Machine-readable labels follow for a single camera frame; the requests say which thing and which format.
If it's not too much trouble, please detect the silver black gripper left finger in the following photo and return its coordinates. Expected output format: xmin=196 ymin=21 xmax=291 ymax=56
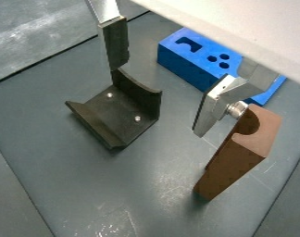
xmin=85 ymin=0 xmax=129 ymax=70

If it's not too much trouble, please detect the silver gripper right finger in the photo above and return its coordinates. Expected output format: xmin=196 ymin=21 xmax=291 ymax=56
xmin=192 ymin=57 xmax=278 ymax=137

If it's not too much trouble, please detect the brown arch block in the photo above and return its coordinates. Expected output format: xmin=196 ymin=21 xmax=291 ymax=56
xmin=193 ymin=104 xmax=281 ymax=200

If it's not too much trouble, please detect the blue foam shape board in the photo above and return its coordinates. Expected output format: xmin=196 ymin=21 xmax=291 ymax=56
xmin=157 ymin=27 xmax=289 ymax=106

